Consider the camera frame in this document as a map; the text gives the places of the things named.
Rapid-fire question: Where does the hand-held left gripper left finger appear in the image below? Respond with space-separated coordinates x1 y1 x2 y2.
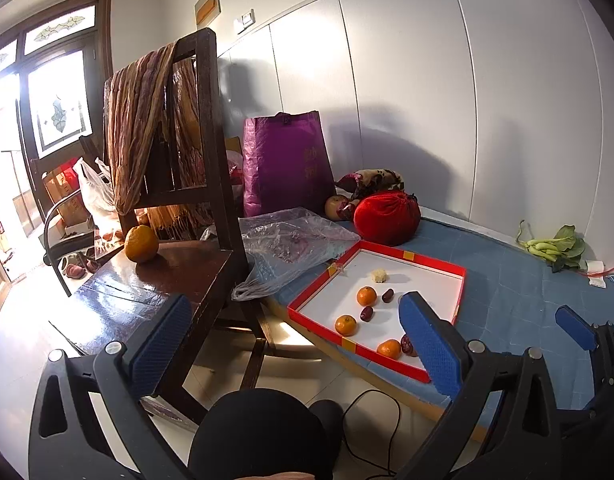
27 294 194 480

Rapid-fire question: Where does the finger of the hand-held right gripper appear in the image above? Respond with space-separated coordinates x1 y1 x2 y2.
555 305 600 356

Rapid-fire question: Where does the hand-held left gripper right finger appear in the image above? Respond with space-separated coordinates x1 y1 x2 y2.
394 291 568 480

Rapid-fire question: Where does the red shallow box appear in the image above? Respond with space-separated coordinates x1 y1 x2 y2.
287 240 468 384

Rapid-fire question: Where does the white label tag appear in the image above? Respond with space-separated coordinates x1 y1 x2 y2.
586 260 608 288

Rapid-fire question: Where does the blue quilted blanket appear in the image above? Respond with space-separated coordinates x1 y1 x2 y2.
267 192 614 441

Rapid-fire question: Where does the bok choy bunch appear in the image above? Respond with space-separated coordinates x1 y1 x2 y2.
517 220 588 273

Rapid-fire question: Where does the dark wooden chair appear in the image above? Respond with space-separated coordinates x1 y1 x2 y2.
47 27 268 426

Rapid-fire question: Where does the large orange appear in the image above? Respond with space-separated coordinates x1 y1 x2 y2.
124 225 159 264

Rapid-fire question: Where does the pair of shoes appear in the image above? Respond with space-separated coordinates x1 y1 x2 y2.
62 255 95 279

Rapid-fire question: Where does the red velvet pouch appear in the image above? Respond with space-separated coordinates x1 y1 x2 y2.
353 191 422 247

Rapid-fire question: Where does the person's black-clad leg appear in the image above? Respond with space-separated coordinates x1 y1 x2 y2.
187 387 345 480

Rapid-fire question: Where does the dark metal-armed chair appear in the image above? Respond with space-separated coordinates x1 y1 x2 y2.
30 135 123 298

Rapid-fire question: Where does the clear plastic bag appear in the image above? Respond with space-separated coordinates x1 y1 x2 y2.
202 206 362 302

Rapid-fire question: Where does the white plastic bag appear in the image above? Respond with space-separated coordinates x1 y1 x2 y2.
73 156 125 241

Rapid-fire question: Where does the yellow red apple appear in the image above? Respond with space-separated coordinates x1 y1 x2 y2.
325 194 355 220

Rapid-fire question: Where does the brown floral cloth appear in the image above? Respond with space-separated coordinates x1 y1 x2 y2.
335 168 405 201

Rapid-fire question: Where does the cardboard box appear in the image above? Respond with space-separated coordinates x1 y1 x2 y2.
42 160 95 226

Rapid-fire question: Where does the striped brown scarf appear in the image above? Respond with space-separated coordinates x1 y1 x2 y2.
104 40 208 241

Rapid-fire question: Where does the purple tote bag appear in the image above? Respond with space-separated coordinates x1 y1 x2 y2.
243 111 337 218

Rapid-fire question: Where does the wooden stained-glass door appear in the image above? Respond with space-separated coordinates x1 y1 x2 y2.
0 0 113 281

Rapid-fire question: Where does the wooden bed frame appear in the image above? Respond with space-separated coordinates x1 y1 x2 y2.
262 297 488 443

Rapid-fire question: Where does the black cable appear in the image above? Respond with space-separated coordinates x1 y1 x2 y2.
339 389 403 478

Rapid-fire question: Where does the orange wall panel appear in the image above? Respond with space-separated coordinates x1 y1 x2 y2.
194 0 220 28

